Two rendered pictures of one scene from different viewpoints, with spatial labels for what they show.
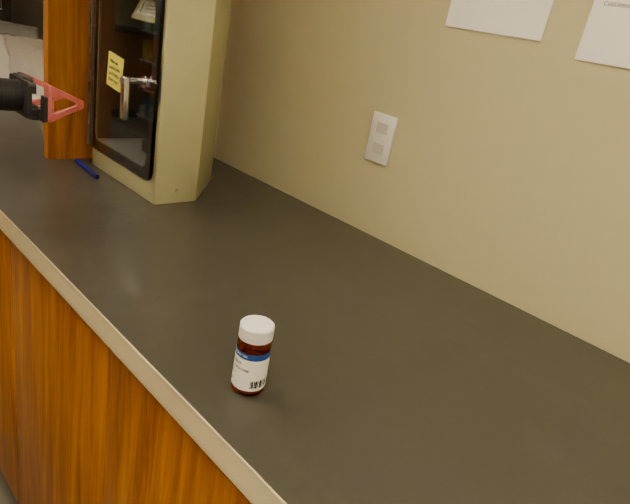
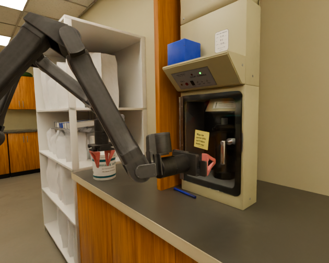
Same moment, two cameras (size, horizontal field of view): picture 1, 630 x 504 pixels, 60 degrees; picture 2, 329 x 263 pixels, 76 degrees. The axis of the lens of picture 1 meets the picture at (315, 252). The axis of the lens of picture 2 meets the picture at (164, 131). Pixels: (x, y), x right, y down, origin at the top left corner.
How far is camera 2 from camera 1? 0.67 m
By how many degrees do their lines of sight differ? 18
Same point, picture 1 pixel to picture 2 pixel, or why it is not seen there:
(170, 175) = (247, 190)
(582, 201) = not seen: outside the picture
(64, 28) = (165, 123)
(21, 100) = (189, 166)
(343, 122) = (318, 142)
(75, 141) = (171, 178)
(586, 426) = not seen: outside the picture
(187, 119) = (252, 157)
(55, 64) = not seen: hidden behind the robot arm
